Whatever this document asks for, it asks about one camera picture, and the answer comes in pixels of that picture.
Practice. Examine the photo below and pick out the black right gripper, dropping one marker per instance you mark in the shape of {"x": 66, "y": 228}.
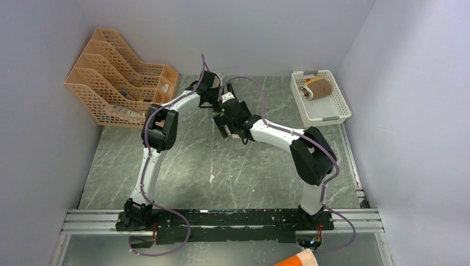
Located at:
{"x": 221, "y": 121}

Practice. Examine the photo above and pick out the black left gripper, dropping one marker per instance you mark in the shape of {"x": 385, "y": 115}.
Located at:
{"x": 217, "y": 89}

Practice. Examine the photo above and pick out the yellow brown bear towel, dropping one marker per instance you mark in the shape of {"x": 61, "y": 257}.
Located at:
{"x": 316, "y": 88}

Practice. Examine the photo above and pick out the white plastic basket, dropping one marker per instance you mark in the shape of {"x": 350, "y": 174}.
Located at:
{"x": 331, "y": 110}

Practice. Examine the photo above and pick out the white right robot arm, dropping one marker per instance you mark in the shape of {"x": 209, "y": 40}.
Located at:
{"x": 313, "y": 158}

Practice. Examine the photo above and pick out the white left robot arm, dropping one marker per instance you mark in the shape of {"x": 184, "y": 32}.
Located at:
{"x": 159, "y": 135}

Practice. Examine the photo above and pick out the orange plastic file rack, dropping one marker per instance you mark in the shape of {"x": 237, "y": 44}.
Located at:
{"x": 114, "y": 85}

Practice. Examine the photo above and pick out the orange white striped object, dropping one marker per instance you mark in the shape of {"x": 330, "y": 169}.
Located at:
{"x": 303, "y": 258}

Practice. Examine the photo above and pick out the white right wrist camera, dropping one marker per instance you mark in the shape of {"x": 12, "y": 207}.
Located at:
{"x": 227, "y": 97}

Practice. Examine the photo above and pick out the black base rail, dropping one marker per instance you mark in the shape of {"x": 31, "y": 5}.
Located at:
{"x": 197, "y": 225}

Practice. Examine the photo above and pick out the aluminium frame rail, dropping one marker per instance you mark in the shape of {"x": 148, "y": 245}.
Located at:
{"x": 102, "y": 221}

